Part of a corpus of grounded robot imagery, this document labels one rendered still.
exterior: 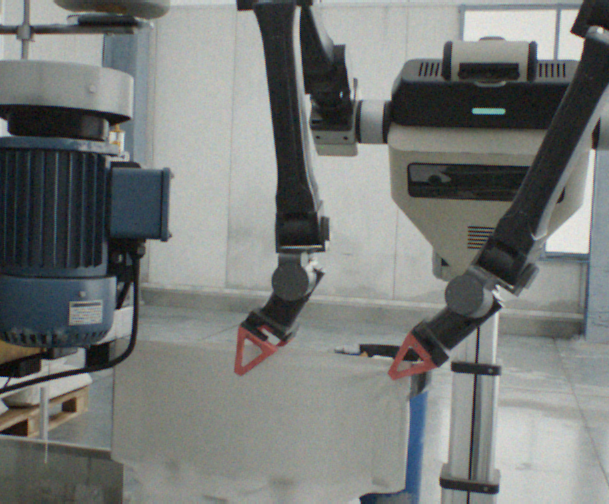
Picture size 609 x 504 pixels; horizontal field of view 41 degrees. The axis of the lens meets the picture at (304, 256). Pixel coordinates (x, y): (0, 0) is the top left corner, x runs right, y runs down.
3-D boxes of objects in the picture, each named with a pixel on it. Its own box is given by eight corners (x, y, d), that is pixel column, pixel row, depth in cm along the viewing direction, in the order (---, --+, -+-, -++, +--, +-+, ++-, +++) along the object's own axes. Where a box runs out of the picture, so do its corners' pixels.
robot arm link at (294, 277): (332, 215, 129) (279, 217, 131) (319, 217, 118) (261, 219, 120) (335, 291, 130) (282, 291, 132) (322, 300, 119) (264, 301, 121)
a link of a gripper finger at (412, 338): (373, 362, 126) (419, 323, 124) (380, 354, 133) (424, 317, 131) (402, 396, 125) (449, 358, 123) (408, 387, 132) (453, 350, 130)
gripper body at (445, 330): (411, 331, 122) (449, 299, 120) (419, 322, 132) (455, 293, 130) (440, 365, 121) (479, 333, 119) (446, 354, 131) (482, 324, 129)
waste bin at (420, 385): (434, 487, 382) (442, 348, 378) (423, 527, 332) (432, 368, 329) (332, 474, 394) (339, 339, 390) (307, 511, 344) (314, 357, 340)
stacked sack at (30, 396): (96, 389, 493) (96, 363, 492) (34, 415, 428) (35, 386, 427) (32, 382, 503) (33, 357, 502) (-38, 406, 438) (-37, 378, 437)
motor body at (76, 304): (134, 337, 109) (140, 148, 108) (76, 356, 94) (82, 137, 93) (32, 328, 113) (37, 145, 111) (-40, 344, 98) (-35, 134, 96)
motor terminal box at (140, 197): (168, 256, 111) (172, 170, 110) (171, 262, 101) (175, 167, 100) (105, 255, 109) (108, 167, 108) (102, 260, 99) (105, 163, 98)
